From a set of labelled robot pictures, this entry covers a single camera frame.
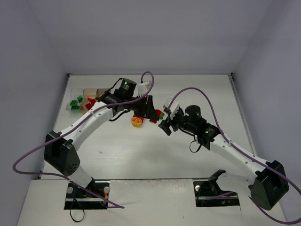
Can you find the small green lego brick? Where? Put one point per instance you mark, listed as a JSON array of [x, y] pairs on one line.
[[80, 98]]

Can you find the green lego in container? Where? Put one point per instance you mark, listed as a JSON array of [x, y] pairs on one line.
[[75, 108]]

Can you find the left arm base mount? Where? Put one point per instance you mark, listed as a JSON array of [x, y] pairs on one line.
[[78, 199]]

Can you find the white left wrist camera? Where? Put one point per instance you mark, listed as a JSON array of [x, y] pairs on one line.
[[143, 88]]

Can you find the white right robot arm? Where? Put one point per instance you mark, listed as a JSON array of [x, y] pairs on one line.
[[263, 180]]

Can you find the yellow butterfly print lego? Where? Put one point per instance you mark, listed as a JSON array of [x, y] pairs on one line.
[[137, 121]]

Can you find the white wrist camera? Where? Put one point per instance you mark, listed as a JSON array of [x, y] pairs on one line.
[[171, 108], [143, 88]]

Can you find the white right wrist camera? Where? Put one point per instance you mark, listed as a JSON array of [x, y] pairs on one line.
[[171, 108]]

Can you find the tan plastic container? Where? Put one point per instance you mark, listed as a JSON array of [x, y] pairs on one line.
[[89, 95]]

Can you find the clear plastic container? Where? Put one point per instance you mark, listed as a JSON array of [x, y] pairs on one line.
[[74, 93]]

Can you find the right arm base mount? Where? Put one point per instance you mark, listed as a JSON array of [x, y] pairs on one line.
[[208, 194]]

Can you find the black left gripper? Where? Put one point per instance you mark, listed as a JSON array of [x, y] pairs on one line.
[[146, 106]]

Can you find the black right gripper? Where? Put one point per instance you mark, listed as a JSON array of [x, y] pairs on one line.
[[173, 123]]

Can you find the green slope lego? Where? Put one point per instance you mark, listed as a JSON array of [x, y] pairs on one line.
[[73, 102]]

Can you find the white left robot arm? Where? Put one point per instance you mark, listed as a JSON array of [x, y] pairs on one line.
[[61, 152]]

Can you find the grey plastic container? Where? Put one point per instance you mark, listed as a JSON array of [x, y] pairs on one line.
[[101, 92]]

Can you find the small red lego brick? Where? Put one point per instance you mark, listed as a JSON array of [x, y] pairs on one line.
[[92, 101]]

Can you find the red flower print lego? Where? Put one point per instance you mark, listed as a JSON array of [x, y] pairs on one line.
[[88, 106]]

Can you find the red long lego brick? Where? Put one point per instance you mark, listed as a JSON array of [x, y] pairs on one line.
[[155, 121]]

